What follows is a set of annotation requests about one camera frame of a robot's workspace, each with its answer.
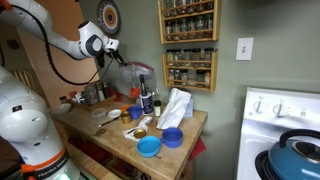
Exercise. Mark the gold metal cup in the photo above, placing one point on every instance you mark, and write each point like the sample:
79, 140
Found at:
125, 118

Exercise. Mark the small blue cup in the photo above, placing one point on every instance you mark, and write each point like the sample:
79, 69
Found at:
135, 112

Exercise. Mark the light blue box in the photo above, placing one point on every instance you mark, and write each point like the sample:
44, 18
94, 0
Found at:
189, 107

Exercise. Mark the large glass jar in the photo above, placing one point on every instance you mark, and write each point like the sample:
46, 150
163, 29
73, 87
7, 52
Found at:
90, 94

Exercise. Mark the white paper bag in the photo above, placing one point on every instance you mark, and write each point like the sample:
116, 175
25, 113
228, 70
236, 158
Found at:
173, 110

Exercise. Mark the red cloth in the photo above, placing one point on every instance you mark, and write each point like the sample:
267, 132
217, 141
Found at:
197, 149

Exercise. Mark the light blue measuring cup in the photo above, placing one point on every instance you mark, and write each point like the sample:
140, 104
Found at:
148, 146

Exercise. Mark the brown round coaster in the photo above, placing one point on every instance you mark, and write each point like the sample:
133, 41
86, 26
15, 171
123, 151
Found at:
100, 132

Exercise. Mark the small jar black lid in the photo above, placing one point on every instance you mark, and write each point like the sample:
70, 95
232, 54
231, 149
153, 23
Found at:
157, 109

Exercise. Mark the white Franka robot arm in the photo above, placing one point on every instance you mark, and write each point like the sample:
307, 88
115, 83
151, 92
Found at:
30, 126

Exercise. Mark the dark blue measuring cup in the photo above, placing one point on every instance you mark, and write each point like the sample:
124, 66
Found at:
172, 137

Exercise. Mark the white light switch plate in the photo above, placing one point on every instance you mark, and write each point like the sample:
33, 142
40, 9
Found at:
244, 48

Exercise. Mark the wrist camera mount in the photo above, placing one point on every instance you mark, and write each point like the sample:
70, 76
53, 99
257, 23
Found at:
113, 44

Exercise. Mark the small orange red object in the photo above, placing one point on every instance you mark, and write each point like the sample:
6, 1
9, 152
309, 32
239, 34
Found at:
134, 92

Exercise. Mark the clear ziploc bag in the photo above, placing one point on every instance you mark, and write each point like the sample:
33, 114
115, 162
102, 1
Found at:
138, 78

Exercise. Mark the small orange cup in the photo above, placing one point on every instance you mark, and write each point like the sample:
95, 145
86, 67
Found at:
124, 108

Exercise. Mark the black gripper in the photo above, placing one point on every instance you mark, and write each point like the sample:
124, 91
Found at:
104, 57

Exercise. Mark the red packet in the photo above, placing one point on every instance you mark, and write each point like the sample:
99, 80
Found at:
115, 92

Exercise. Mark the white kitchen stove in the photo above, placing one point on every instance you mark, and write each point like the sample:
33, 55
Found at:
283, 110

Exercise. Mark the wooden spice rack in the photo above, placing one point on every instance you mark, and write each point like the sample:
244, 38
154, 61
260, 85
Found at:
215, 23
213, 76

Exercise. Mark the clear plastic container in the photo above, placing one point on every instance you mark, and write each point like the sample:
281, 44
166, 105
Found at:
98, 113

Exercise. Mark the small white dish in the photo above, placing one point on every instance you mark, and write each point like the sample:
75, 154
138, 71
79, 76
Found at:
114, 113

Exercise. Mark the gold round lid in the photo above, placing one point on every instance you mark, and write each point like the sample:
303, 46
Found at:
139, 133

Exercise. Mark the wooden kitchen cart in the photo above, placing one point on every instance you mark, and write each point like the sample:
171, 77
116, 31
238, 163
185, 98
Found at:
173, 156

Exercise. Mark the white stove knob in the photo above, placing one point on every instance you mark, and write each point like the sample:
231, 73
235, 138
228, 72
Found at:
280, 109
258, 106

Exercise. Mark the black stove burner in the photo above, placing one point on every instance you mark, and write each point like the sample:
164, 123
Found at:
261, 165

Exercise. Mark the white crumpled napkin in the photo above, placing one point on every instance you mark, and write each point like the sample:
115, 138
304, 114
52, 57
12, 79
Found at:
145, 121

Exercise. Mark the white ceramic bowl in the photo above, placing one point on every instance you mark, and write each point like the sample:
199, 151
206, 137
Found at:
61, 108

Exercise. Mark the patterned decorative wall plate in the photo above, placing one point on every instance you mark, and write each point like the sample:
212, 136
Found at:
108, 16

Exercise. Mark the dark bottle white label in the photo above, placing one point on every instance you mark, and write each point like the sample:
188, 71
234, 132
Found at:
146, 101

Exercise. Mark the wooden chair back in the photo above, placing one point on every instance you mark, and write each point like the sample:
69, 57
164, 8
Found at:
24, 78

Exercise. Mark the small brown jar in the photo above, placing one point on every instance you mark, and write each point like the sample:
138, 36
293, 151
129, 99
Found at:
63, 99

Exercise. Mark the glass spice jar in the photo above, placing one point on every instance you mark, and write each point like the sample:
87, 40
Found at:
199, 26
176, 31
207, 79
208, 57
200, 78
196, 57
170, 57
177, 77
171, 76
169, 31
208, 25
178, 57
187, 57
184, 77
183, 30
191, 28

